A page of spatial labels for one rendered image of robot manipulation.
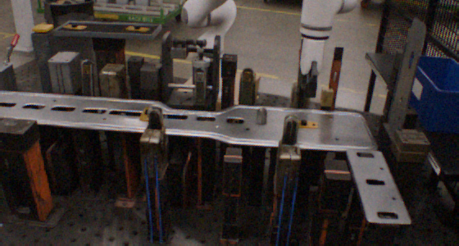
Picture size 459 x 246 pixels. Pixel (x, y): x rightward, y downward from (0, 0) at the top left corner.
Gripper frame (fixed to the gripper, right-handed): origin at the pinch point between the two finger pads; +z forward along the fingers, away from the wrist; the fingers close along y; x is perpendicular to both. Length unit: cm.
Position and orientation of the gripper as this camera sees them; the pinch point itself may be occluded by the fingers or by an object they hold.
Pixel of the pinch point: (308, 87)
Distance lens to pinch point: 117.5
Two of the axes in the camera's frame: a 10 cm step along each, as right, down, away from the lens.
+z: -0.4, 8.8, 4.6
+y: -0.8, 4.6, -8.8
